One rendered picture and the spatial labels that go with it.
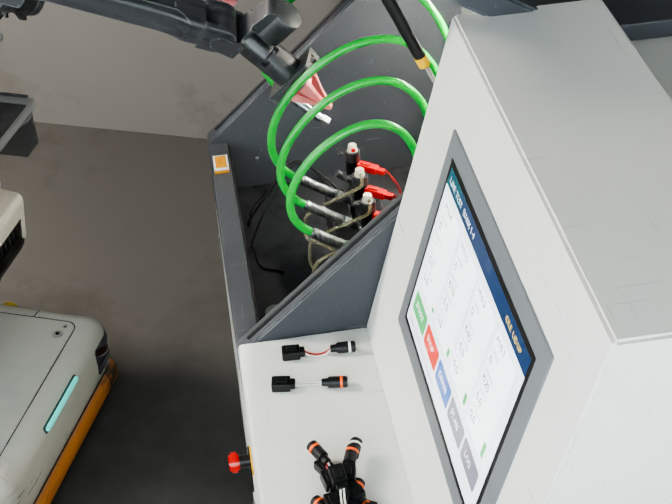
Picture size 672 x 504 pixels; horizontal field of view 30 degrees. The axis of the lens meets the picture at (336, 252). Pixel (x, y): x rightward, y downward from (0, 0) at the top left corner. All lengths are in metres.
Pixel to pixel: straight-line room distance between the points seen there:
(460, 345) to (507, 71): 0.37
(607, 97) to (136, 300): 2.34
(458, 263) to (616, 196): 0.31
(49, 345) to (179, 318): 0.55
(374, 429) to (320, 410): 0.09
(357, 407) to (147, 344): 1.68
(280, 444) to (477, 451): 0.44
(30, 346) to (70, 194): 1.09
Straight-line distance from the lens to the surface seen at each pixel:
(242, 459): 2.16
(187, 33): 2.16
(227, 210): 2.46
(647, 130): 1.59
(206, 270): 3.83
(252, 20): 2.17
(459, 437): 1.67
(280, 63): 2.21
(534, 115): 1.60
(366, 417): 1.98
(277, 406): 2.00
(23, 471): 3.01
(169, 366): 3.53
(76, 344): 3.24
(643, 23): 1.93
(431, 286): 1.79
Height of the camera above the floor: 2.41
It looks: 39 degrees down
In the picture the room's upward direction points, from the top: 3 degrees counter-clockwise
